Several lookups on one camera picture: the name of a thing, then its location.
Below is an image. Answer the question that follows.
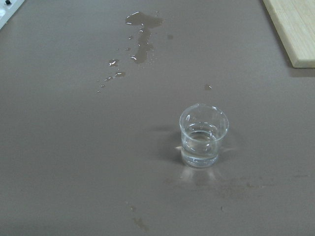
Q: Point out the clear glass measuring cup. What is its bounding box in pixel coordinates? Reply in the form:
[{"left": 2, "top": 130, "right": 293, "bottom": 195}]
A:
[{"left": 179, "top": 103, "right": 229, "bottom": 168}]

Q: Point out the bamboo cutting board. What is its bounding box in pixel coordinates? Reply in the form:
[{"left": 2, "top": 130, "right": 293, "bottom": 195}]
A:
[{"left": 263, "top": 0, "right": 315, "bottom": 68}]

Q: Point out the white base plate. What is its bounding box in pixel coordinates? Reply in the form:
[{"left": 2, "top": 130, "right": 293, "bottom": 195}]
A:
[{"left": 0, "top": 0, "right": 25, "bottom": 29}]

